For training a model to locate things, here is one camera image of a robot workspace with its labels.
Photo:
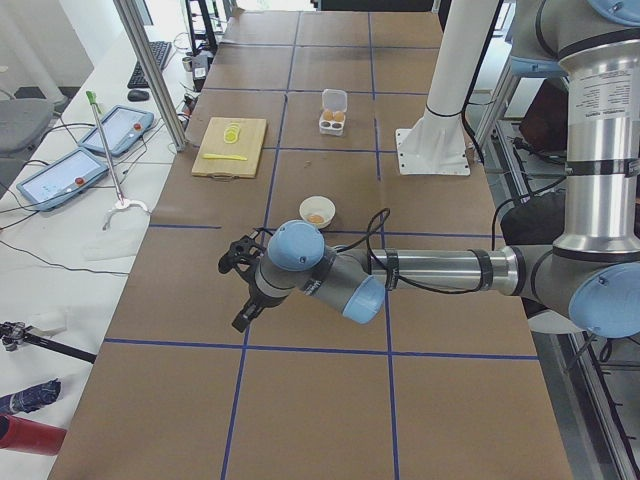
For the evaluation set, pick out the blue folded umbrella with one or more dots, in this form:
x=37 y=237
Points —
x=32 y=398

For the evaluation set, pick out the aluminium frame post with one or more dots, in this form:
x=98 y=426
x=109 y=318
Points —
x=133 y=25

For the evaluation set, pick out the red cylinder bottle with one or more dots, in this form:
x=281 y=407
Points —
x=27 y=436

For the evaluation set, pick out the clear plastic egg box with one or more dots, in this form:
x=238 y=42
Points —
x=334 y=100

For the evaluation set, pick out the white plastic bag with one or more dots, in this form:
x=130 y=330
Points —
x=119 y=241

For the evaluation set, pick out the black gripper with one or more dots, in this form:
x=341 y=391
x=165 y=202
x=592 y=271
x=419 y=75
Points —
x=260 y=300

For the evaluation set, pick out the blue teach pendant near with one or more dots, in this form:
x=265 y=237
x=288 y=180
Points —
x=62 y=180

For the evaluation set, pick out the white ceramic bowl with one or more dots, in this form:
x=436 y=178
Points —
x=318 y=205

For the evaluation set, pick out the blue teach pendant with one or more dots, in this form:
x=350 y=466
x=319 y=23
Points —
x=123 y=127
x=62 y=180

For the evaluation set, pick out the bamboo cutting board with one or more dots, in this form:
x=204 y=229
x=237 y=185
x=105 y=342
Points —
x=250 y=143

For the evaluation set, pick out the black tripod leg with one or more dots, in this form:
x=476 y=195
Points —
x=16 y=334

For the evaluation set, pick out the black computer mouse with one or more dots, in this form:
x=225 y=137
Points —
x=137 y=95

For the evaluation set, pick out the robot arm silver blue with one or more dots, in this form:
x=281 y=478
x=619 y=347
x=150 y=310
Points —
x=589 y=274

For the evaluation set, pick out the blue teach pendant far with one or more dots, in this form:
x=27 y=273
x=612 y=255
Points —
x=123 y=127

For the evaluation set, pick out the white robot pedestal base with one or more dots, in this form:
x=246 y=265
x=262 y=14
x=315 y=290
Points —
x=435 y=145

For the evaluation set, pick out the metal cup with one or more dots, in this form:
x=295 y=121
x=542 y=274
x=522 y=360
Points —
x=187 y=63

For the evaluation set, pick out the grey office chair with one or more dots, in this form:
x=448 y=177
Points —
x=23 y=122

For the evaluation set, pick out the metal reacher grabber tool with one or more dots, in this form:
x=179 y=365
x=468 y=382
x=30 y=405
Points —
x=122 y=202

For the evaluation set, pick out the yellow plastic knife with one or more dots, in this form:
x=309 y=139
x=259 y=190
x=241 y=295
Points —
x=213 y=156

